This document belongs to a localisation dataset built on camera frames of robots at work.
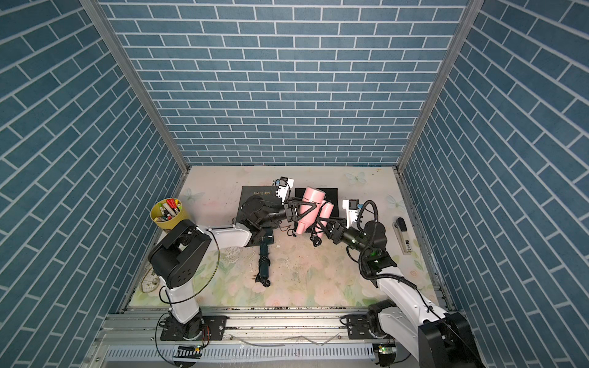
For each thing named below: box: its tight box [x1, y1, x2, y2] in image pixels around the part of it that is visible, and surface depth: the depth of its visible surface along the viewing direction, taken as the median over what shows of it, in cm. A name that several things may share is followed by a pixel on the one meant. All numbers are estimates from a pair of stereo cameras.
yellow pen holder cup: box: [150, 197, 185, 230], surface depth 90 cm
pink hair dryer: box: [296, 187, 335, 237], surface depth 75 cm
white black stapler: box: [391, 216, 413, 256], surface depth 95 cm
